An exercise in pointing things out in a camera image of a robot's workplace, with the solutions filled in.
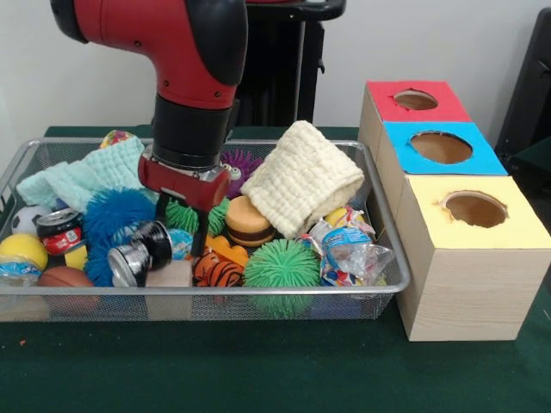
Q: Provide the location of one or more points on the large blue spiky toy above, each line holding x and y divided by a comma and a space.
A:
116, 211

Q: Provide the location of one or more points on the orange striped tiger plush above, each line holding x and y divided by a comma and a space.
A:
215, 271

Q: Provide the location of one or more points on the purple spiky monster toy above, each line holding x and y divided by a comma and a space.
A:
245, 165

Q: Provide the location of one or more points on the blue globe ball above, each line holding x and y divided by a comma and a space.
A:
178, 243

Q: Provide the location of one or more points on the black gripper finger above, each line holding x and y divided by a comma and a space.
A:
201, 232
162, 208

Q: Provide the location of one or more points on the wooden box with three holes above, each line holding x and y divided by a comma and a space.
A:
473, 292

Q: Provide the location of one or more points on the mint green waffle cloth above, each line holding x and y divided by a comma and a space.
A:
86, 176

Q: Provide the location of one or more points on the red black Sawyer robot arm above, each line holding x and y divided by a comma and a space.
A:
172, 43

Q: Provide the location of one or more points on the dark green side-table cloth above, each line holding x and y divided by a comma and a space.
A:
536, 157

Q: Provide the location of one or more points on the green spiky ball with eye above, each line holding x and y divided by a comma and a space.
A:
178, 217

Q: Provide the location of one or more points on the small blue spiky toy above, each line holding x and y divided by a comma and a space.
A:
97, 262

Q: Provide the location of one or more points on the silver drink can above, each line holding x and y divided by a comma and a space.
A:
142, 254

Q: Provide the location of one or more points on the cream waffle cloth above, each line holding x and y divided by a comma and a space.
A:
301, 172

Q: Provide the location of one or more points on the black upright panel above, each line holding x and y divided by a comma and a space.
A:
529, 86

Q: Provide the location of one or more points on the dark green table cloth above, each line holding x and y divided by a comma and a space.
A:
258, 370

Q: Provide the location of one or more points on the silver mesh bin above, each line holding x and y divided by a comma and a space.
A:
301, 312

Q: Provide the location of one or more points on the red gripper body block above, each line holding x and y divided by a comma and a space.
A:
185, 189

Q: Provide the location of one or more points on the crushed clear plastic bottle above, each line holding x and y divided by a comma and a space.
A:
344, 249

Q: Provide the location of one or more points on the plain green spiky ball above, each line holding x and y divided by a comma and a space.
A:
282, 266

